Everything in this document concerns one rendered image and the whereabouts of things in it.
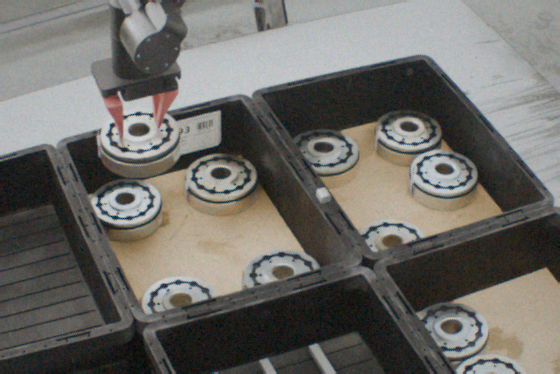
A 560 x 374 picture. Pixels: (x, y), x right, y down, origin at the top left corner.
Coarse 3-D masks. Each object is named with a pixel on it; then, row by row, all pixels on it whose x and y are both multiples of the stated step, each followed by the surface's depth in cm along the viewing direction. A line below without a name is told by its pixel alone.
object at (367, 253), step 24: (336, 72) 195; (360, 72) 195; (264, 96) 191; (456, 96) 191; (480, 120) 186; (288, 144) 181; (504, 144) 182; (312, 168) 177; (528, 168) 177; (336, 216) 169; (504, 216) 169; (360, 240) 165; (432, 240) 165
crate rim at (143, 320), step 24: (240, 96) 190; (264, 120) 185; (72, 144) 182; (72, 168) 177; (288, 168) 177; (312, 192) 173; (96, 216) 169; (120, 264) 161; (336, 264) 162; (360, 264) 163; (120, 288) 158; (264, 288) 158; (144, 312) 155; (168, 312) 155
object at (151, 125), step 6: (132, 120) 164; (138, 120) 164; (144, 120) 164; (150, 120) 164; (126, 126) 163; (132, 126) 164; (144, 126) 164; (150, 126) 163; (156, 126) 163; (126, 132) 162; (150, 132) 162; (156, 132) 163; (126, 138) 162; (132, 138) 162; (138, 138) 161; (144, 138) 162; (150, 138) 162; (138, 144) 161
